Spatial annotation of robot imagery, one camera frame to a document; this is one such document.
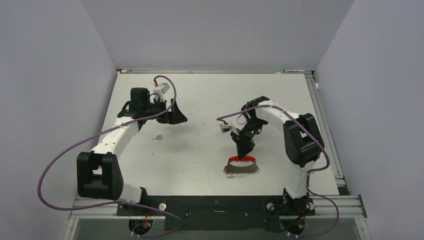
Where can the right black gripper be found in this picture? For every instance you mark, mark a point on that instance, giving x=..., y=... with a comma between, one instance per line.
x=244, y=145

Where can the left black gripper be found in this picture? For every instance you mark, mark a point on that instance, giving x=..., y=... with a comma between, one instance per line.
x=175, y=117

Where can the small silver key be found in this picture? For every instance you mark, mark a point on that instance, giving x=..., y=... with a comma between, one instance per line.
x=158, y=137

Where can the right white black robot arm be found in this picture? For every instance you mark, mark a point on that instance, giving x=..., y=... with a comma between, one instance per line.
x=303, y=145

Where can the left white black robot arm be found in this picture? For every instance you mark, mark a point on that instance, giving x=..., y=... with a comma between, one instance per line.
x=98, y=172

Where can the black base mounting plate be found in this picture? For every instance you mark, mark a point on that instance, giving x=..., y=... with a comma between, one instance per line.
x=219, y=213

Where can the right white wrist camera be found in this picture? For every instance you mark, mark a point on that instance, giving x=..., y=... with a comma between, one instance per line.
x=228, y=127

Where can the back aluminium rail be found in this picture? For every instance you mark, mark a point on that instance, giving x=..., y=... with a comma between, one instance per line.
x=239, y=71

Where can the aluminium rail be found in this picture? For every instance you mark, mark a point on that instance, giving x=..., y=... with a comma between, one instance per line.
x=349, y=206
x=239, y=71
x=327, y=137

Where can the right aluminium rail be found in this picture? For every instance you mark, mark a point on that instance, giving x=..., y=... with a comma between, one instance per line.
x=327, y=137

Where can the marker pen on rail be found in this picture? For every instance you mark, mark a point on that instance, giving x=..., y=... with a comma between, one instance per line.
x=293, y=71

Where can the front aluminium rail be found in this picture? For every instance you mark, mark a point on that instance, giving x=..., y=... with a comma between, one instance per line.
x=349, y=206

